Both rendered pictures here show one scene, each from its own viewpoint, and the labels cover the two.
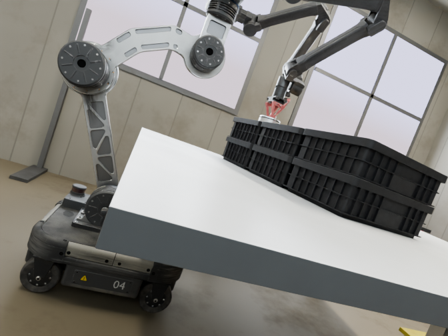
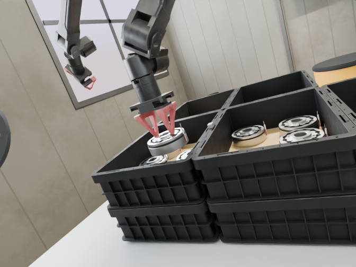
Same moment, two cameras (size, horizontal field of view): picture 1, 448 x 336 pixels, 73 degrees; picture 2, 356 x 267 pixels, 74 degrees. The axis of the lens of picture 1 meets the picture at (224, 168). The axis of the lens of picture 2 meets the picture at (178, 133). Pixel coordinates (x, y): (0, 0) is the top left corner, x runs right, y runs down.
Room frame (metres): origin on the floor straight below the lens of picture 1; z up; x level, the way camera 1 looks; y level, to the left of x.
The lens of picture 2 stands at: (1.00, 0.20, 1.11)
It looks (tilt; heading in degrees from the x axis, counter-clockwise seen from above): 15 degrees down; 323
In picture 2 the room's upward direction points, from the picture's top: 19 degrees counter-clockwise
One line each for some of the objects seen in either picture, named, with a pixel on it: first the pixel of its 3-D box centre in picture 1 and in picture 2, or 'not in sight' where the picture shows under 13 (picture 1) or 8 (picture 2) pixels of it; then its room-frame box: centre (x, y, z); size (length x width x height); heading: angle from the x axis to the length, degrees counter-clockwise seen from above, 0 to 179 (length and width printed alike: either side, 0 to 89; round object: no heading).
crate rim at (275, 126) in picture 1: (314, 142); (266, 121); (1.32, -0.33, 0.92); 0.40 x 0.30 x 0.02; 116
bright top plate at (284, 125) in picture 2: not in sight; (297, 122); (1.30, -0.46, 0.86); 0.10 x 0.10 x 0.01
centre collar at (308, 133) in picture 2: not in sight; (300, 135); (1.25, -0.36, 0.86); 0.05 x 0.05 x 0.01
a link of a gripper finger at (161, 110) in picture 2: (274, 109); (161, 117); (1.47, -0.13, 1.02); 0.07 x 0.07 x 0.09; 19
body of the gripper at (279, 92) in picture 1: (279, 95); (148, 91); (1.48, -0.13, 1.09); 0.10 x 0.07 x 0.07; 19
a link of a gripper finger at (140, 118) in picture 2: (272, 109); (154, 119); (1.49, -0.12, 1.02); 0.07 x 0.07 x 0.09; 19
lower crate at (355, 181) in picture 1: (355, 197); not in sight; (1.05, -0.46, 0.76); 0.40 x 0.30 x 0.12; 116
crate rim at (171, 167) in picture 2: (276, 134); (166, 141); (1.59, -0.20, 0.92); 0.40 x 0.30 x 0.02; 116
